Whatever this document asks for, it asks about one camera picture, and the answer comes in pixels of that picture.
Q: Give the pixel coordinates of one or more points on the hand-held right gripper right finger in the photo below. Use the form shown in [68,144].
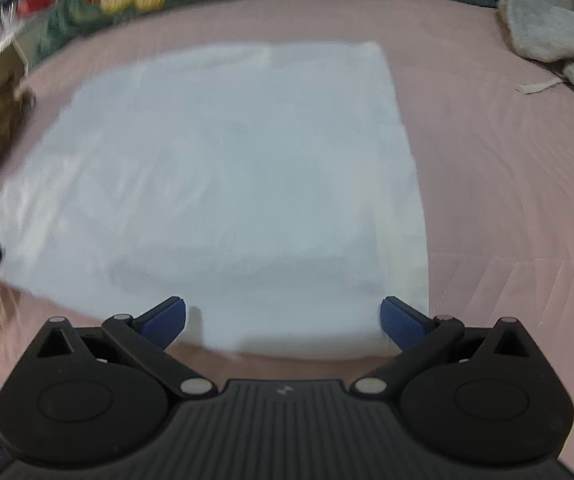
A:
[401,321]

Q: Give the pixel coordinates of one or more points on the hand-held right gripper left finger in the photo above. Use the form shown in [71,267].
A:
[165,319]

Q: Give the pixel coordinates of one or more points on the white cloth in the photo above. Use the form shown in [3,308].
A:
[217,195]

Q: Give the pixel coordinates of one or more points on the pink quilted bed sheet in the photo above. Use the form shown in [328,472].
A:
[492,200]

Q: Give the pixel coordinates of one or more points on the white fabric strip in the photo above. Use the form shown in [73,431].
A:
[537,87]

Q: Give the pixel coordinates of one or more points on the grey crumpled garment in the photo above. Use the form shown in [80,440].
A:
[552,30]

